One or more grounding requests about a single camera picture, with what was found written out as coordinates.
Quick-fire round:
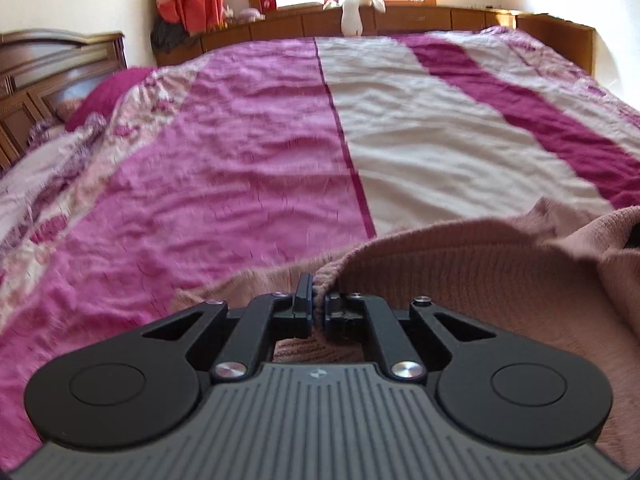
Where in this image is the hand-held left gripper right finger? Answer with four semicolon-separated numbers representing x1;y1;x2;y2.
314;291;502;382

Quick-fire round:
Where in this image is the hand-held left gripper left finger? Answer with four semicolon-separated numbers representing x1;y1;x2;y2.
141;273;317;382

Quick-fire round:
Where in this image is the pink cable-knit cardigan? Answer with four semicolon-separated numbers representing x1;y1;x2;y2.
172;196;640;467

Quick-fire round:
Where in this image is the pink and white striped bedspread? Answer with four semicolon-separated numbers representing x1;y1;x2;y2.
0;25;640;461

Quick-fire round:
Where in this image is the magenta pillow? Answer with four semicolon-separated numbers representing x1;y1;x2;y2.
64;66;157;132

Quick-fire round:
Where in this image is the white plush toy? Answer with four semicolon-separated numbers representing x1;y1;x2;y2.
322;0;387;37

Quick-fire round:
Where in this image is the lilac floral quilt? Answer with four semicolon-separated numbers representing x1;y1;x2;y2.
0;111;108;221

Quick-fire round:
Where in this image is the dark cloth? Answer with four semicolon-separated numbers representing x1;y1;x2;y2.
151;14;202;54

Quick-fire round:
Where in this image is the dark wooden headboard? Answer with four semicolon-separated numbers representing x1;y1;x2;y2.
0;29;129;172

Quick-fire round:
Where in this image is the wooden bedside ledge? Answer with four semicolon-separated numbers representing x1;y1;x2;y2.
154;4;597;77

